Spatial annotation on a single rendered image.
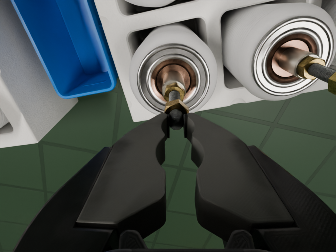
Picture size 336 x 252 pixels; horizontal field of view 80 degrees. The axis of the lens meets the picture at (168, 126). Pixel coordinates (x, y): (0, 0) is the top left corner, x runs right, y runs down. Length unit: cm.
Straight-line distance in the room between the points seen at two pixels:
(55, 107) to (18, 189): 44
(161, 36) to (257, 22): 9
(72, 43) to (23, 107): 18
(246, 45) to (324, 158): 56
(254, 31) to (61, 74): 33
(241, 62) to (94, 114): 41
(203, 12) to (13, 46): 29
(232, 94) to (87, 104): 36
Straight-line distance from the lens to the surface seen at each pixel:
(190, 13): 28
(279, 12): 23
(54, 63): 42
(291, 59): 22
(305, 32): 24
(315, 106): 62
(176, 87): 18
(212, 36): 28
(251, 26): 24
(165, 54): 21
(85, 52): 50
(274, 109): 57
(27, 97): 40
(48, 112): 44
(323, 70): 20
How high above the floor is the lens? 46
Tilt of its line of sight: 60 degrees down
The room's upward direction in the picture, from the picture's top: 179 degrees counter-clockwise
